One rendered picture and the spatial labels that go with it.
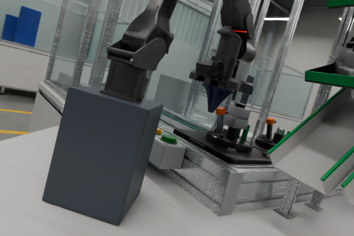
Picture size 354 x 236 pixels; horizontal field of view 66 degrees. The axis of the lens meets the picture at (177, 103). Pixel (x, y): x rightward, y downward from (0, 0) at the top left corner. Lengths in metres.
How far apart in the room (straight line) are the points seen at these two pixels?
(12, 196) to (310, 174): 0.55
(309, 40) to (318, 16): 1.05
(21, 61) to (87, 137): 5.20
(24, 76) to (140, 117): 5.29
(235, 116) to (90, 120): 0.46
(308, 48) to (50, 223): 12.70
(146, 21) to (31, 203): 0.37
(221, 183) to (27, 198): 0.37
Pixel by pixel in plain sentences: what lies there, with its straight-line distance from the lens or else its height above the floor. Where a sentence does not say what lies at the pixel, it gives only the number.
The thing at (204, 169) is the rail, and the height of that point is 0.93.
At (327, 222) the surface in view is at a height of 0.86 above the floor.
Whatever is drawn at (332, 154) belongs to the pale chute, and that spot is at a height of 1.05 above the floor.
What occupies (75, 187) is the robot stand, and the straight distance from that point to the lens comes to 0.51.
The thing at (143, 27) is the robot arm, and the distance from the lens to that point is 0.51.
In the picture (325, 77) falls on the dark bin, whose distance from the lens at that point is 0.63.
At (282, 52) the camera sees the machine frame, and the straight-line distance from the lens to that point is 2.08.
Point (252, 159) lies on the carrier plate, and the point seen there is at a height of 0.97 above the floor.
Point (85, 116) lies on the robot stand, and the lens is 0.47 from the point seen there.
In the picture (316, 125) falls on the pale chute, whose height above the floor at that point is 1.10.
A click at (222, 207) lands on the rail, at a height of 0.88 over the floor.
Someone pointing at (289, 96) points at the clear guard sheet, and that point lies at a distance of 6.92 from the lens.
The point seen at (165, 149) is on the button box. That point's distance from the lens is 0.66.
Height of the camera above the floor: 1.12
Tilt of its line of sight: 5 degrees down
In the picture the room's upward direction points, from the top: 15 degrees clockwise
